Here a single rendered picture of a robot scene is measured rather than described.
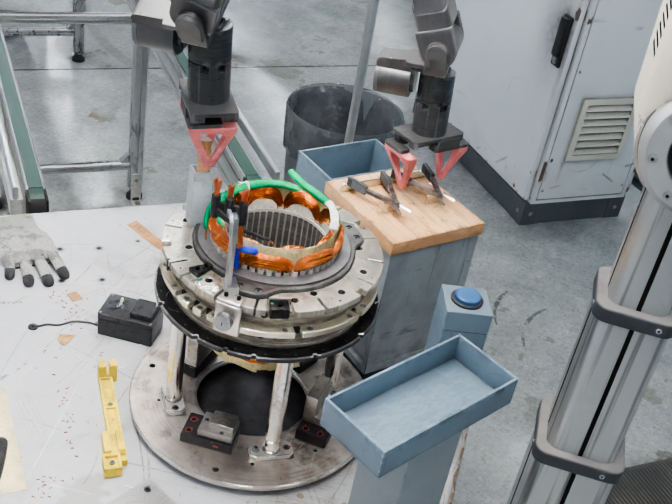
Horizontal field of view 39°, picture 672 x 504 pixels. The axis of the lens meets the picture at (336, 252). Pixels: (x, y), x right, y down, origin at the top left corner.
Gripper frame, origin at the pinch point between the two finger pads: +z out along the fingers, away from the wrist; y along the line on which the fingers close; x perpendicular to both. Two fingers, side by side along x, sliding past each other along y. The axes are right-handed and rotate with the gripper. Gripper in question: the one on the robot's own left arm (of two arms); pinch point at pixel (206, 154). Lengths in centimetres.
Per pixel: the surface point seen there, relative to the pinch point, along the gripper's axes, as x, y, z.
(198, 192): -1.2, 1.6, 5.3
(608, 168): 188, -159, 112
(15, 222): -28, -47, 42
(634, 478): 128, -27, 128
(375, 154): 37, -30, 20
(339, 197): 24.7, -11.3, 16.5
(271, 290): 5.9, 18.5, 10.4
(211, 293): -2.0, 17.8, 10.6
